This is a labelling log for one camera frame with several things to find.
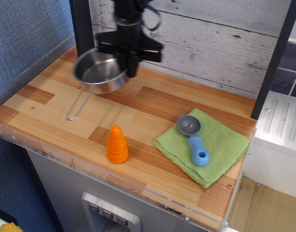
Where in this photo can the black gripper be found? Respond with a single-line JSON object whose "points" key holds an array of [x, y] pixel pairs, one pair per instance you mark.
{"points": [[130, 40]]}

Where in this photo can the stainless steel pot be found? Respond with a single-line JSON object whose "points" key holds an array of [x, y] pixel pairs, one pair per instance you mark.
{"points": [[95, 70]]}

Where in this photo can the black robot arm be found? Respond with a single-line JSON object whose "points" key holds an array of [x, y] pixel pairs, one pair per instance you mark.
{"points": [[131, 11]]}

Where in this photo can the green cloth napkin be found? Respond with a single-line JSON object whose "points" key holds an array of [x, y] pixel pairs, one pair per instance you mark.
{"points": [[224, 146]]}

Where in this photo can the grey and blue scoop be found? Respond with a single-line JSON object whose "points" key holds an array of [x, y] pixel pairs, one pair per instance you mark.
{"points": [[190, 126]]}

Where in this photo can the orange plastic carrot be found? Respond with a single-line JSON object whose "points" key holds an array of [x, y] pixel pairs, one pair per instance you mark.
{"points": [[117, 148]]}

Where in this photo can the clear acrylic table edge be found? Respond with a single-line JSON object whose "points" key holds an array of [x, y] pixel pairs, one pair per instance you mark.
{"points": [[148, 185]]}

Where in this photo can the silver dispenser panel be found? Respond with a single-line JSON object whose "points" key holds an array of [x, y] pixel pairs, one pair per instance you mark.
{"points": [[103, 216]]}

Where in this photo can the white ribbed box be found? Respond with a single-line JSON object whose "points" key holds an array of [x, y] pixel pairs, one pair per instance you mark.
{"points": [[271, 160]]}

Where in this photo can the yellow object with black rim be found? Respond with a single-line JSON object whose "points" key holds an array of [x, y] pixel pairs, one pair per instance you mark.
{"points": [[9, 227]]}

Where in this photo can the dark left frame post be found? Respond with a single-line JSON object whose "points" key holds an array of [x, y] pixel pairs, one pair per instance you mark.
{"points": [[82, 25]]}

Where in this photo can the dark frame post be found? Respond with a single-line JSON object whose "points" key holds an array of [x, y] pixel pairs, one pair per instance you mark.
{"points": [[275, 59], [82, 25]]}

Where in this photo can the dark right frame post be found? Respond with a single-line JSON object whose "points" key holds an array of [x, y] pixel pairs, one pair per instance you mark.
{"points": [[275, 59]]}

